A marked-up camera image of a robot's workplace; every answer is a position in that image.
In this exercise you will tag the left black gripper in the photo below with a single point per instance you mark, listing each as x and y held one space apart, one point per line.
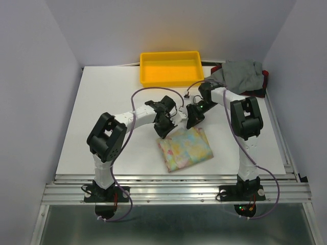
163 133

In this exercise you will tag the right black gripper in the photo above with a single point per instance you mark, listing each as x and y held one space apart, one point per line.
194 117

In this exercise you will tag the pastel patterned cloth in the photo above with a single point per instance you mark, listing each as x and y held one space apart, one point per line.
184 148

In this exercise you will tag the grey skirt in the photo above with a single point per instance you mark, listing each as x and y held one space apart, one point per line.
239 76

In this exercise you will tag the red black plaid skirt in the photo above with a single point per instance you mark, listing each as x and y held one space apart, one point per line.
257 93

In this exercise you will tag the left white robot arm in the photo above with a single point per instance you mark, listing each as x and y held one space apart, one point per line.
106 143

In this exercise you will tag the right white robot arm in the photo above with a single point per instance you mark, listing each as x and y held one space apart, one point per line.
245 122

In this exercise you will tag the yellow plastic bin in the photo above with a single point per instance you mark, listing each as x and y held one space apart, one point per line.
170 69

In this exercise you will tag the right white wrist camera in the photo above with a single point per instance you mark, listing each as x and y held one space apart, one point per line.
192 98

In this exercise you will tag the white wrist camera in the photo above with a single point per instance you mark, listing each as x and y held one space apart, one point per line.
179 117
192 98

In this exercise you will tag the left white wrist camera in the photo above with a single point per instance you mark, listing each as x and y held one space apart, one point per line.
179 117

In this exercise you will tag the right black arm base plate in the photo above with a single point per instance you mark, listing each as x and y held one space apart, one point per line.
231 193

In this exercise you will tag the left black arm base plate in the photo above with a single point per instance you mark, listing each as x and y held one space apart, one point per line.
94 194

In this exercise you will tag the aluminium frame rail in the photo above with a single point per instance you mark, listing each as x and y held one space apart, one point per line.
177 208

